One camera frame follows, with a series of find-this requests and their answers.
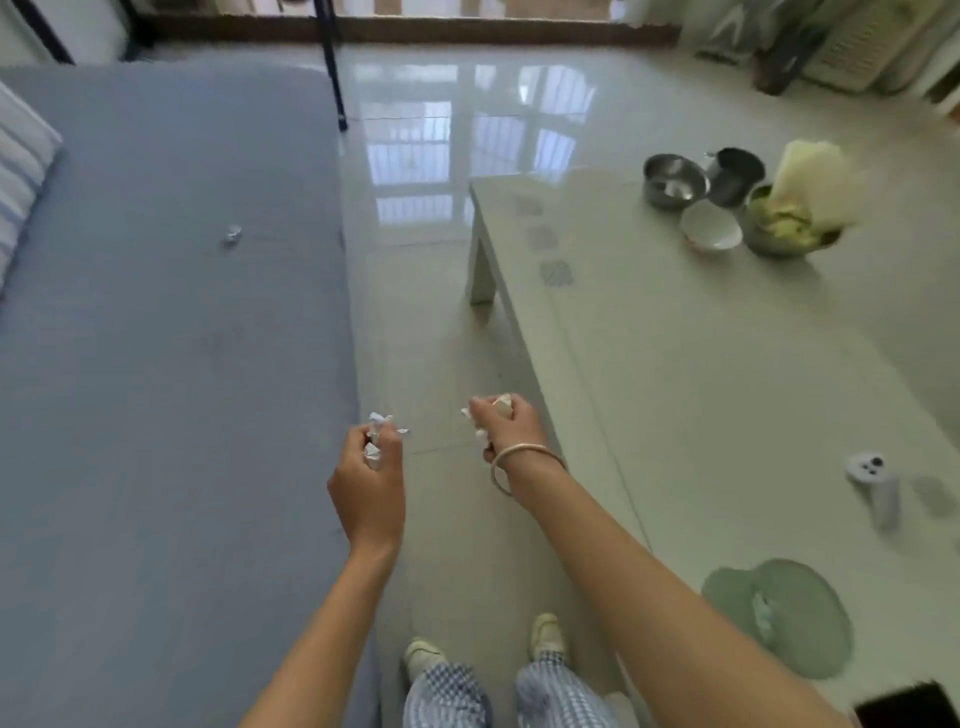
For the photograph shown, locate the person's left hand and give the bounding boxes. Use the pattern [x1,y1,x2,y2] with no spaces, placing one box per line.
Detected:
[327,422,407,557]

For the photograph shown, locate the person's right hand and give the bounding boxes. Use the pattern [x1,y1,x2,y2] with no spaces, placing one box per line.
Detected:
[471,394,552,474]

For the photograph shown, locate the white paper scrap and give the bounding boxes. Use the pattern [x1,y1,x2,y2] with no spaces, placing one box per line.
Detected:
[363,411,411,472]
[460,393,514,450]

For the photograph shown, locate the person's right forearm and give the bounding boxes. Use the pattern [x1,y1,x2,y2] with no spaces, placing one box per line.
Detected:
[504,452,856,728]

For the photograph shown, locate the person's left forearm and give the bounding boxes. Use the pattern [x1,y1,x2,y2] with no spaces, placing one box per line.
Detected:
[238,541,402,728]

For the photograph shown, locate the blue-grey mattress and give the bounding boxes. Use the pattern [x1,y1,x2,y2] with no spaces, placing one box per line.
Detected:
[0,61,385,728]

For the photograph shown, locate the person's left shoe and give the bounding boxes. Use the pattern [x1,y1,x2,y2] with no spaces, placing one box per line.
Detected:
[402,637,450,684]

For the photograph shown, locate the person's shoe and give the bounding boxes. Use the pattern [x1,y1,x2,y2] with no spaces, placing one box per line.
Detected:
[530,612,568,666]
[402,637,450,684]

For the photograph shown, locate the person's right shoe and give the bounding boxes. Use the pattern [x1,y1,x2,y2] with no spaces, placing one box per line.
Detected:
[530,612,568,666]

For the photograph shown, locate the white low table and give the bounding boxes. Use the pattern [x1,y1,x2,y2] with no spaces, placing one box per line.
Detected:
[465,166,960,728]

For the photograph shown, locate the person's checkered trousers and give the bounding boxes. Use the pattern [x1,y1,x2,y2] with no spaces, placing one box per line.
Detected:
[402,651,624,728]

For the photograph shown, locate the white ceramic bowl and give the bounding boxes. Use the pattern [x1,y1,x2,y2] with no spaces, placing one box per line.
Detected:
[679,199,744,254]

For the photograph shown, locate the small steel bowl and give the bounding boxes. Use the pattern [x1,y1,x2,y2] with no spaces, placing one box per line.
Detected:
[642,153,710,212]

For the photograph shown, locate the steel bowl of vegetables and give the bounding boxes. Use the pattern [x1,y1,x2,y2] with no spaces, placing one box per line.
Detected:
[739,184,844,261]

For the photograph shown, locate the white remote control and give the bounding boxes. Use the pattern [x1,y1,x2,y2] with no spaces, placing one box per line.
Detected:
[844,451,901,532]

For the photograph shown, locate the pale green cabbage leaves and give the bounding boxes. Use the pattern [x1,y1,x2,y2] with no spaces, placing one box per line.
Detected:
[750,139,864,250]

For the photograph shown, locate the striped pillow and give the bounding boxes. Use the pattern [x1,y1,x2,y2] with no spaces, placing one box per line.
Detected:
[0,79,64,289]

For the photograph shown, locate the black phone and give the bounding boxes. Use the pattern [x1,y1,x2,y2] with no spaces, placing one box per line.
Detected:
[853,681,960,728]

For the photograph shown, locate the white slatted appliance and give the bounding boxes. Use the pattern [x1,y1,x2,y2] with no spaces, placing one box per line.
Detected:
[801,0,948,94]

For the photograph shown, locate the silver bangle bracelet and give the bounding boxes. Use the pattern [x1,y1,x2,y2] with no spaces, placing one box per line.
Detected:
[489,443,568,498]

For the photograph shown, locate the steel cup with handle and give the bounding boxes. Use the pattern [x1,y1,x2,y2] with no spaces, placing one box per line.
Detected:
[703,147,768,210]

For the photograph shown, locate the black metal bed frame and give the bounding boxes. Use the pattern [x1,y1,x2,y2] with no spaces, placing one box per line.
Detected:
[10,0,351,133]

